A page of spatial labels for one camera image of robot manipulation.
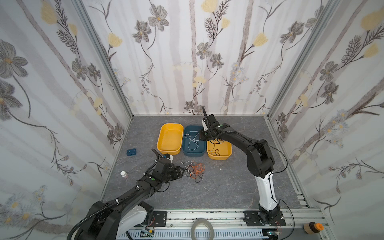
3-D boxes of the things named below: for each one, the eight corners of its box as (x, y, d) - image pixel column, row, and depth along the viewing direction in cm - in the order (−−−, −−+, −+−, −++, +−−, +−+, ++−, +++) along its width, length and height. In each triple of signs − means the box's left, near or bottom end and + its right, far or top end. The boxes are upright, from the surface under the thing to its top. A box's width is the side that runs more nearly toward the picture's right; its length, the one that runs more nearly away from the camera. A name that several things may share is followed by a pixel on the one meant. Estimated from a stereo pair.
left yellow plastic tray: (157, 155, 100) (155, 150, 95) (162, 128, 115) (160, 123, 110) (182, 156, 100) (181, 150, 95) (183, 129, 115) (183, 123, 110)
